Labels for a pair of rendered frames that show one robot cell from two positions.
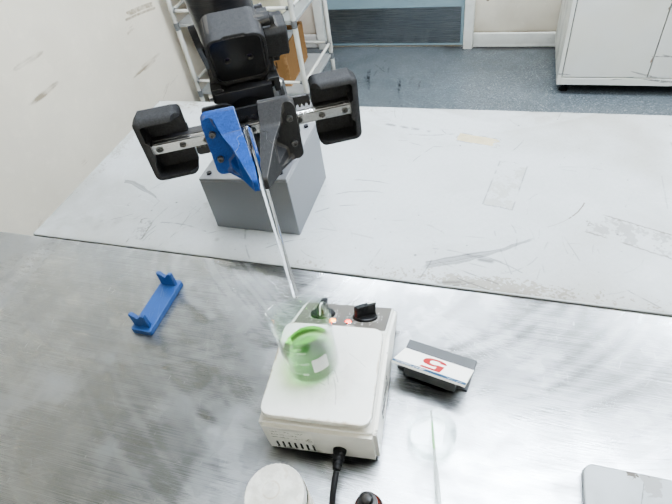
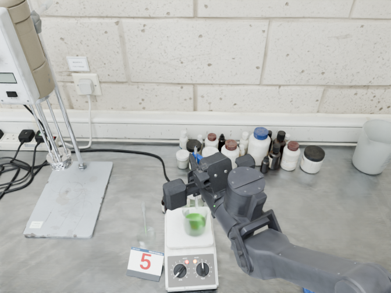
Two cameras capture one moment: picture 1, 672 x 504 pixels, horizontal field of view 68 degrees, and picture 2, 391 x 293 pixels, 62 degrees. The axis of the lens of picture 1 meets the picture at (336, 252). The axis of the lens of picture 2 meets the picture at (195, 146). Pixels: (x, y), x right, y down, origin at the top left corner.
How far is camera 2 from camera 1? 0.81 m
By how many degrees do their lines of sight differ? 90
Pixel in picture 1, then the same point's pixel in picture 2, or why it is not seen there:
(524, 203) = not seen: outside the picture
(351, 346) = (179, 236)
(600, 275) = not seen: outside the picture
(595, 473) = (88, 233)
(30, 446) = (309, 207)
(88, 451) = (283, 210)
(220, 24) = (217, 156)
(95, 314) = not seen: hidden behind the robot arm
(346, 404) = (176, 214)
